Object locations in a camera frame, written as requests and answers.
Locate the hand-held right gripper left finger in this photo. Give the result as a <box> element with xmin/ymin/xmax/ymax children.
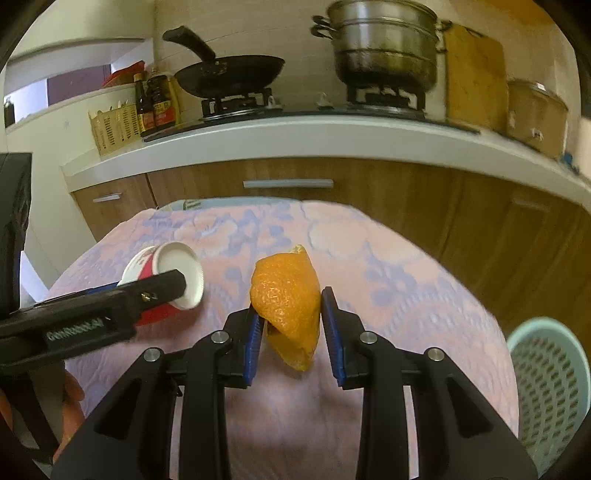
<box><xmin>51</xmin><ymin>308</ymin><xmax>266</xmax><ymax>480</ymax></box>

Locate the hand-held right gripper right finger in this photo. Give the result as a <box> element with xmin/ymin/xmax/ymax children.
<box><xmin>321</xmin><ymin>286</ymin><xmax>539</xmax><ymax>480</ymax></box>

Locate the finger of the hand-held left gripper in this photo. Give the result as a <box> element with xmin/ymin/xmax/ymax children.
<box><xmin>90</xmin><ymin>270</ymin><xmax>188</xmax><ymax>329</ymax></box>

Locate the red white paper cup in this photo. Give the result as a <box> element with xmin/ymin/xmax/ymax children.
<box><xmin>119</xmin><ymin>241</ymin><xmax>205</xmax><ymax>326</ymax></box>

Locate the orange peel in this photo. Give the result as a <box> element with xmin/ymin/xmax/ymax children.
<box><xmin>249</xmin><ymin>244</ymin><xmax>321</xmax><ymax>372</ymax></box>

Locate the light teal mesh wastebasket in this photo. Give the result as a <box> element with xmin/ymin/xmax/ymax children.
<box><xmin>506</xmin><ymin>316</ymin><xmax>587</xmax><ymax>476</ymax></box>

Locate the person's left hand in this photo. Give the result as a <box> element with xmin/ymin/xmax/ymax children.
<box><xmin>0</xmin><ymin>371</ymin><xmax>86</xmax><ymax>464</ymax></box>

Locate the wooden base cabinet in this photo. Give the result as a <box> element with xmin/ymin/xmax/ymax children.
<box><xmin>71</xmin><ymin>157</ymin><xmax>591</xmax><ymax>352</ymax></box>

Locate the yellow woven basket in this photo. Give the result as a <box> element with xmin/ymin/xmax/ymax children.
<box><xmin>89</xmin><ymin>104</ymin><xmax>143</xmax><ymax>155</ymax></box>

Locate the small dark sauce bottle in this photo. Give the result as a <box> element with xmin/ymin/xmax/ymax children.
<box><xmin>134</xmin><ymin>73</ymin><xmax>155</xmax><ymax>136</ymax></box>

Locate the large dark sauce bottle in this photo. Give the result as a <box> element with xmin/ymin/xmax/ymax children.
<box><xmin>147</xmin><ymin>68</ymin><xmax>180</xmax><ymax>130</ymax></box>

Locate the red box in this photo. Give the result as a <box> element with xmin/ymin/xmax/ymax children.
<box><xmin>102</xmin><ymin>62</ymin><xmax>153</xmax><ymax>88</ymax></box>

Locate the black frying pan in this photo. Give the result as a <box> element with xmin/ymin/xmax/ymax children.
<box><xmin>163</xmin><ymin>26</ymin><xmax>286</xmax><ymax>99</ymax></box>

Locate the black gas stove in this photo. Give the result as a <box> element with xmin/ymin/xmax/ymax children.
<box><xmin>143</xmin><ymin>88</ymin><xmax>481</xmax><ymax>139</ymax></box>

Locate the steel steamer pot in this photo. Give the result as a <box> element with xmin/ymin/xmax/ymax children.
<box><xmin>311</xmin><ymin>0</ymin><xmax>451</xmax><ymax>90</ymax></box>

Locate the wooden cutting board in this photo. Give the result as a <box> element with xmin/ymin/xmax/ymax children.
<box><xmin>443</xmin><ymin>23</ymin><xmax>509</xmax><ymax>132</ymax></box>

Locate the gold lidded pot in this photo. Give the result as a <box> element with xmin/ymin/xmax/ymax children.
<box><xmin>507</xmin><ymin>78</ymin><xmax>570</xmax><ymax>158</ymax></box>

